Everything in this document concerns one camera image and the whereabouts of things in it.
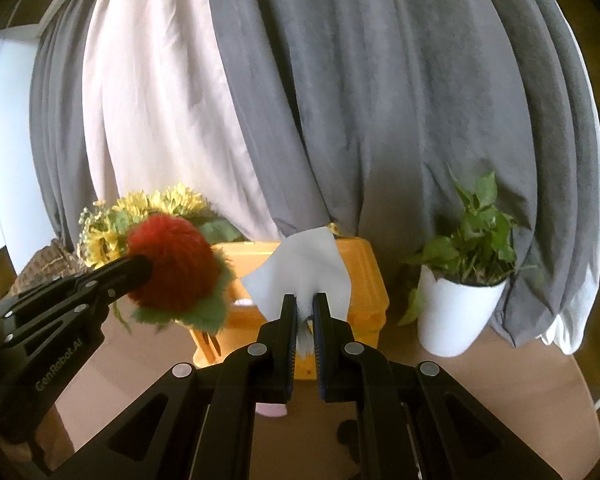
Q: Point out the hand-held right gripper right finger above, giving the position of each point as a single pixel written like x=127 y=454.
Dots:
x=321 y=347

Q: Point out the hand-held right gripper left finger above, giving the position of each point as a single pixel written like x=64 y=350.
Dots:
x=290 y=347

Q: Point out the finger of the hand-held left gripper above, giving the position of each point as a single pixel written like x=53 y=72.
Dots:
x=65 y=322
x=105 y=274

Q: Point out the red plush strawberry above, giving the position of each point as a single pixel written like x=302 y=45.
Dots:
x=175 y=265

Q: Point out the orange plastic crate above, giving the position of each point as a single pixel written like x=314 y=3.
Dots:
x=360 y=285

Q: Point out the white and black cloth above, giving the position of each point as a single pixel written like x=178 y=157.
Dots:
x=305 y=265

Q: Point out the sunflower bouquet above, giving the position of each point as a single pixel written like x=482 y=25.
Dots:
x=105 y=230

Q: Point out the brown patterned cushion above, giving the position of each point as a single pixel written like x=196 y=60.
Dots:
x=45 y=265

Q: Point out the narrow grey curtain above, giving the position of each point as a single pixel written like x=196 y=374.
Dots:
x=60 y=150

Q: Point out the white plant pot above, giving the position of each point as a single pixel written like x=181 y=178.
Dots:
x=455 y=315

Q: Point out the beige curtain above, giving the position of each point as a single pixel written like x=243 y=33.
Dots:
x=170 y=100

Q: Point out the green potted plant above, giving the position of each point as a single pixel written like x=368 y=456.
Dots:
x=475 y=235

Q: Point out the white sheer curtain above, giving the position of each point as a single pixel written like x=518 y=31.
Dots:
x=580 y=310

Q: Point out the wide grey curtain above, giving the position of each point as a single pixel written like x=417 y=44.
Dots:
x=405 y=90

